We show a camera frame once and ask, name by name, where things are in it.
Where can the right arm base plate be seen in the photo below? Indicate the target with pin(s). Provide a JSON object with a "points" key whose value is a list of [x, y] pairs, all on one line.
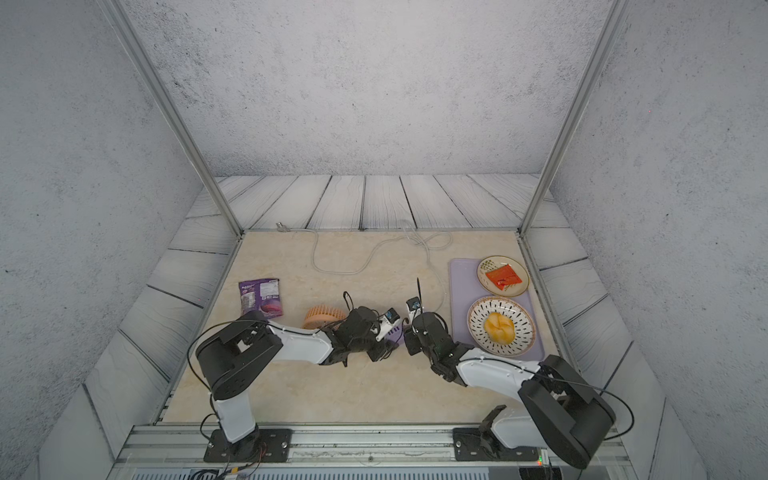
{"points": [[471, 444]]}

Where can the right aluminium frame post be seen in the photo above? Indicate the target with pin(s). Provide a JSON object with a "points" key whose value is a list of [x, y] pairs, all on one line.
{"points": [[588, 81]]}

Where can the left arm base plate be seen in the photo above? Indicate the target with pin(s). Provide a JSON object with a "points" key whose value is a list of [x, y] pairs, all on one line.
{"points": [[261, 445]]}

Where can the aluminium mounting rail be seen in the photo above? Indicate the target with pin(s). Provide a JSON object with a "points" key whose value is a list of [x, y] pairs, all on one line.
{"points": [[354, 451]]}

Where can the purple snack packet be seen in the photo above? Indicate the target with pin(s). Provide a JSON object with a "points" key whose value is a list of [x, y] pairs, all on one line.
{"points": [[262, 295]]}

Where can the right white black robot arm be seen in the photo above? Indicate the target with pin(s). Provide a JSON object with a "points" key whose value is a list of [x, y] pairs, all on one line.
{"points": [[564, 413]]}

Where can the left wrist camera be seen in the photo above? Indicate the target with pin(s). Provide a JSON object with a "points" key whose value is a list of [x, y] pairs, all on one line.
{"points": [[386, 322]]}

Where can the patterned white plate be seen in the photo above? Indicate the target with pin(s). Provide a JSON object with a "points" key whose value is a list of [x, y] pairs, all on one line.
{"points": [[525, 331]]}

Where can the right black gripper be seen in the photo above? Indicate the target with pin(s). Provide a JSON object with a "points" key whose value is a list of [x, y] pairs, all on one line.
{"points": [[408, 338]]}

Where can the lavender tray mat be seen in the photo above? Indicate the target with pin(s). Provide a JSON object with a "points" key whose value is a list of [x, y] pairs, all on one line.
{"points": [[465, 290]]}

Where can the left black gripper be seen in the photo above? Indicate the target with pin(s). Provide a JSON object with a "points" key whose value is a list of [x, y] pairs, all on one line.
{"points": [[384, 350]]}

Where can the aluminium frame post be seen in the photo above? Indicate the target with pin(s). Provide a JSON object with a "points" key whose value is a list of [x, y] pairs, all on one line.
{"points": [[131, 43], [588, 81]]}

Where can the left aluminium frame post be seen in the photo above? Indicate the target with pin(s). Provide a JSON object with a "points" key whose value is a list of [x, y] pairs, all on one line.
{"points": [[131, 43]]}

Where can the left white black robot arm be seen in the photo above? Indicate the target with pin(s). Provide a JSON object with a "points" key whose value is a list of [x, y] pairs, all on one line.
{"points": [[231, 355]]}

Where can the yellow food piece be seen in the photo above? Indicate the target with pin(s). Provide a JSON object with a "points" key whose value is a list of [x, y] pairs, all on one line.
{"points": [[499, 328]]}

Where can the purple power strip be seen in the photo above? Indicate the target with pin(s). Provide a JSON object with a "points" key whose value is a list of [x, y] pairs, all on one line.
{"points": [[396, 333]]}

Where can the red snack packet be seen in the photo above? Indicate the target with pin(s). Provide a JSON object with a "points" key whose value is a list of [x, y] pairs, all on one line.
{"points": [[503, 277]]}

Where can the orange desk fan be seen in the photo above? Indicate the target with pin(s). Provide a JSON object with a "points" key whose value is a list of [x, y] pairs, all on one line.
{"points": [[323, 317]]}

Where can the beige plate with red packet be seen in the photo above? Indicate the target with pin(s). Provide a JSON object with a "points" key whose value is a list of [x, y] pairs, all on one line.
{"points": [[492, 262]]}

